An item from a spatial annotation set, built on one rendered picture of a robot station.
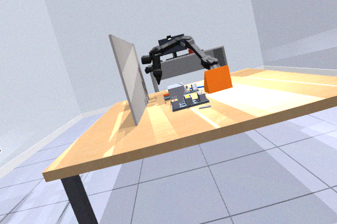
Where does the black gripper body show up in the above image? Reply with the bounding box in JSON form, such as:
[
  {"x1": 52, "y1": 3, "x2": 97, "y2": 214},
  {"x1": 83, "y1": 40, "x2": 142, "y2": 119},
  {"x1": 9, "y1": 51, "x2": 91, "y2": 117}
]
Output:
[{"x1": 153, "y1": 63, "x2": 162, "y2": 75}]

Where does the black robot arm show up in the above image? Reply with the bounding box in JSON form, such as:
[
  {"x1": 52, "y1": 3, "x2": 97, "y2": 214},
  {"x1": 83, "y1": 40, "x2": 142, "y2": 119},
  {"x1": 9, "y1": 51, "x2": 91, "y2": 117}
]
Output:
[{"x1": 141, "y1": 36, "x2": 220, "y2": 74}]

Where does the grey flat panel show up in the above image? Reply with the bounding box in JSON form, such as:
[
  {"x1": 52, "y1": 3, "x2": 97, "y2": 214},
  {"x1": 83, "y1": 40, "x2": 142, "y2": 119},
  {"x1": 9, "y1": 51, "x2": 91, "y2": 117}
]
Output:
[{"x1": 108, "y1": 34, "x2": 149, "y2": 126}]

